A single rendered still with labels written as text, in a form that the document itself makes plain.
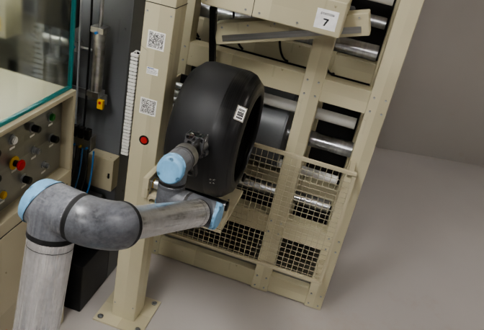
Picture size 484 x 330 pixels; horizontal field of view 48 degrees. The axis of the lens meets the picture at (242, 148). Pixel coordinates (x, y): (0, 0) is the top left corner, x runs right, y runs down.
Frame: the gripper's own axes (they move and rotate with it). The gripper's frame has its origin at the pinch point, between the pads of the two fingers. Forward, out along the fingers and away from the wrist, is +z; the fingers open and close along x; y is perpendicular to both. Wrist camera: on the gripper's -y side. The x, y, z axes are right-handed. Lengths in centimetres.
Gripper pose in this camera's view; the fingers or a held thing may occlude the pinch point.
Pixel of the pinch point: (203, 143)
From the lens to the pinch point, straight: 208.1
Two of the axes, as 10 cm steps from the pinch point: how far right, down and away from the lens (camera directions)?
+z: 2.4, -2.9, 9.3
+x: -9.5, -2.8, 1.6
